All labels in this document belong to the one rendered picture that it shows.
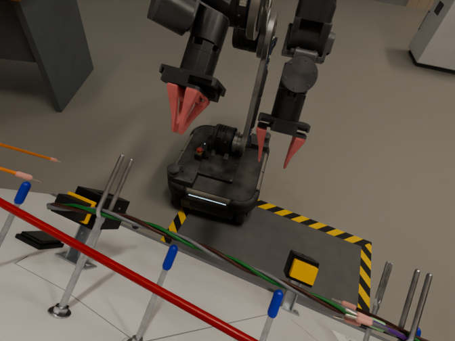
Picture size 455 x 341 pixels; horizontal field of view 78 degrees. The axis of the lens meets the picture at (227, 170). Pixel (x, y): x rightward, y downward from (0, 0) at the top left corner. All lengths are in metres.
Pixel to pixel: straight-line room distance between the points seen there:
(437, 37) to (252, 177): 3.36
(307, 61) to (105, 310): 0.43
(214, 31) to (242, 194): 1.18
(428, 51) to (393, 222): 2.84
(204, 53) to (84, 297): 0.37
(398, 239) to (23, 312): 2.00
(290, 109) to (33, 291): 0.47
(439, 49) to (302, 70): 4.12
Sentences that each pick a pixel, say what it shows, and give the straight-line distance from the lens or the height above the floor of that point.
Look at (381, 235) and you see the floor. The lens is 2.06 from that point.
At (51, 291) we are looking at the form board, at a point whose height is 1.17.
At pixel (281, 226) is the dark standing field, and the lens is 1.80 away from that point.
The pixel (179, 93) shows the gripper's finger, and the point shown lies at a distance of 0.49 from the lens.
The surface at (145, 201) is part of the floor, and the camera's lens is 1.84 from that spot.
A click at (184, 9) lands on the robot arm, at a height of 1.31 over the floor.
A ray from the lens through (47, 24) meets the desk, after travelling 2.55.
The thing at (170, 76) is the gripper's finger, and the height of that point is 1.22.
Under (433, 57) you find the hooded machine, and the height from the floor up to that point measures 0.16.
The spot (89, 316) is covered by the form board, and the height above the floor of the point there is 1.18.
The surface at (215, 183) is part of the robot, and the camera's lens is 1.60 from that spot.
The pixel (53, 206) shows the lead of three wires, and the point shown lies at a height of 1.23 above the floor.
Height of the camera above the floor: 1.45
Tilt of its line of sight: 46 degrees down
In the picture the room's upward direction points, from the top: 9 degrees clockwise
